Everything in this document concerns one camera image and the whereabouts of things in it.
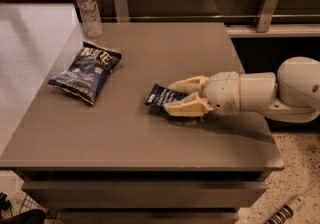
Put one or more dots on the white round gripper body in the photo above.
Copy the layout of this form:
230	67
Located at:
222	91

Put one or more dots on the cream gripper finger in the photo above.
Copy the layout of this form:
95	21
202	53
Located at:
190	106
190	85

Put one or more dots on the blue rxbar blueberry bar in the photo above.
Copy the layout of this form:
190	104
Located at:
160	95

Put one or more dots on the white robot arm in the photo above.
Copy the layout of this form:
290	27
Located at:
292	94

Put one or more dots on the clear plastic water bottle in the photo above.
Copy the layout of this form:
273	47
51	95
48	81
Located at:
89	12

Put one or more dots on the blue kettle chips bag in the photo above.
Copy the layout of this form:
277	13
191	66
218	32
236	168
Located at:
88	72

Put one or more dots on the white power strip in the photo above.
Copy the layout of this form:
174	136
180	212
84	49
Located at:
288	209

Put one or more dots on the right metal bracket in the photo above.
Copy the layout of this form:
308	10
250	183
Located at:
265	15

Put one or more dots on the metal bracket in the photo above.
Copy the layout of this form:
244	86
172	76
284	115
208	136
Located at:
265	15
121	11

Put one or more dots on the horizontal metal rail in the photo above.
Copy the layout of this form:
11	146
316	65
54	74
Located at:
246	19

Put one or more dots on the left metal bracket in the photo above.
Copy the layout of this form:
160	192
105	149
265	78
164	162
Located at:
121	11

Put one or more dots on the wire basket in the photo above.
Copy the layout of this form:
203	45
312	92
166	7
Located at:
28	204

